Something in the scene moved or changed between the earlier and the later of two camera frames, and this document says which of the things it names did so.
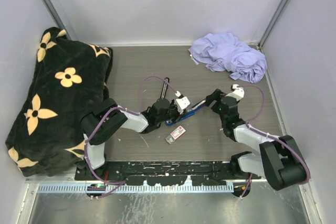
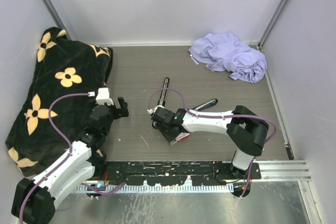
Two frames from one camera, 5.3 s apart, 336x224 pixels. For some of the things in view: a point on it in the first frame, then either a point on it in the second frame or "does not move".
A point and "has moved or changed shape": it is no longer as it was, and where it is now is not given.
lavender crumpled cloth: [223, 52] does not move
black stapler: [165, 86] does not move
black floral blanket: [71, 77] does not move
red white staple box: [179, 131] has moved or changed shape
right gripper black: [216, 95] → [170, 137]
